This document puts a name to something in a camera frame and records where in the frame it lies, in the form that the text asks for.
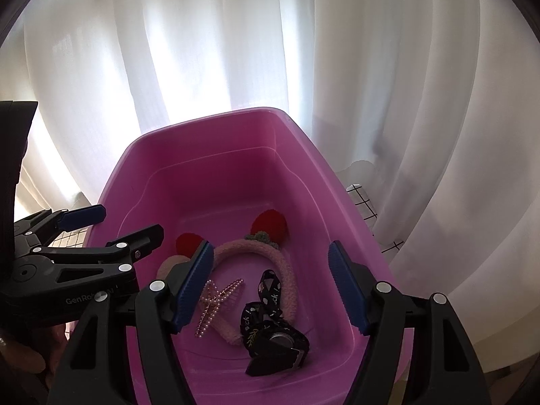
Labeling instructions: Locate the person's left hand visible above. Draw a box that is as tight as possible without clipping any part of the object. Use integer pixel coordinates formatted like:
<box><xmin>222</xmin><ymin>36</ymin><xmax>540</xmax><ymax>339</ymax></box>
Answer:
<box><xmin>0</xmin><ymin>323</ymin><xmax>68</xmax><ymax>376</ymax></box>

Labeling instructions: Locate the black wrist watch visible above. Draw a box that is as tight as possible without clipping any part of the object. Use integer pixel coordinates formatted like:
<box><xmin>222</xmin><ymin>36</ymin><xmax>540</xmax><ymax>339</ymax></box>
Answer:
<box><xmin>245</xmin><ymin>318</ymin><xmax>311</xmax><ymax>377</ymax></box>

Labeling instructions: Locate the black white checkered tablecloth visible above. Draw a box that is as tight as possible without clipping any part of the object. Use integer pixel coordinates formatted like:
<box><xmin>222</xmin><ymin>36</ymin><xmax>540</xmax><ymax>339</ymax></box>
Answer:
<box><xmin>53</xmin><ymin>183</ymin><xmax>401</xmax><ymax>254</ymax></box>

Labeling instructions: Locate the beige plush pouch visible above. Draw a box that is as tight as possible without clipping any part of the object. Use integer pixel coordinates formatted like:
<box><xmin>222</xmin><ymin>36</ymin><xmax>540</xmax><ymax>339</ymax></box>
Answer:
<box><xmin>157</xmin><ymin>255</ymin><xmax>182</xmax><ymax>281</ymax></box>

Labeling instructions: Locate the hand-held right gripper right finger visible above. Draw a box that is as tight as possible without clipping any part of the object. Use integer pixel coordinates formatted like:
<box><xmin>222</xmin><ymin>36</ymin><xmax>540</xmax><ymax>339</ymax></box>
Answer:
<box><xmin>328</xmin><ymin>240</ymin><xmax>492</xmax><ymax>405</ymax></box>

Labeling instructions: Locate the pink strawberry plush headband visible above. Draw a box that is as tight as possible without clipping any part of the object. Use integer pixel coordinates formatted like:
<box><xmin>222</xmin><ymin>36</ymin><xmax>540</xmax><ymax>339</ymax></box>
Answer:
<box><xmin>175</xmin><ymin>209</ymin><xmax>298</xmax><ymax>347</ymax></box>

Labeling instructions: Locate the pearl hair claw clip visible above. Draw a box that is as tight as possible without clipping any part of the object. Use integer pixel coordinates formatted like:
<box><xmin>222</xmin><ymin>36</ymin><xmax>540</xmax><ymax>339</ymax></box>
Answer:
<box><xmin>194</xmin><ymin>278</ymin><xmax>245</xmax><ymax>339</ymax></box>

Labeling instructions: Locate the black badge hair bow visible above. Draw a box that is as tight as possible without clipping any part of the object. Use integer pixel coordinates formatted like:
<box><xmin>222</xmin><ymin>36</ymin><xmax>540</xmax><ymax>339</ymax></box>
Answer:
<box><xmin>240</xmin><ymin>269</ymin><xmax>282</xmax><ymax>357</ymax></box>

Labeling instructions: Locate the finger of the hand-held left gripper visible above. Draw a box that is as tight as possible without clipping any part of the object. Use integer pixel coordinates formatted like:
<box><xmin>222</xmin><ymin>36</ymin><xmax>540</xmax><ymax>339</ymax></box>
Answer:
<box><xmin>15</xmin><ymin>205</ymin><xmax>106</xmax><ymax>239</ymax></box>
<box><xmin>31</xmin><ymin>224</ymin><xmax>164</xmax><ymax>271</ymax></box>

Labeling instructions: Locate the white curtain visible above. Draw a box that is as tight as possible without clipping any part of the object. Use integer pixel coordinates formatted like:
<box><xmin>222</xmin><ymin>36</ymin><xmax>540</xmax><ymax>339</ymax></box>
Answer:
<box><xmin>0</xmin><ymin>0</ymin><xmax>540</xmax><ymax>372</ymax></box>

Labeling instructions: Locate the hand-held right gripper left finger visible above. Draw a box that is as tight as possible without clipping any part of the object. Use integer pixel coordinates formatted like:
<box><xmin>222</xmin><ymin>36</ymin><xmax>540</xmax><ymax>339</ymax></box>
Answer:
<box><xmin>46</xmin><ymin>240</ymin><xmax>215</xmax><ymax>405</ymax></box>

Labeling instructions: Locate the purple plastic bin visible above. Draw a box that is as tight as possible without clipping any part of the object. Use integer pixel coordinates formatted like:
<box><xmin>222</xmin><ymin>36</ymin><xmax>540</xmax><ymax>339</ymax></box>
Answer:
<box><xmin>86</xmin><ymin>106</ymin><xmax>416</xmax><ymax>405</ymax></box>

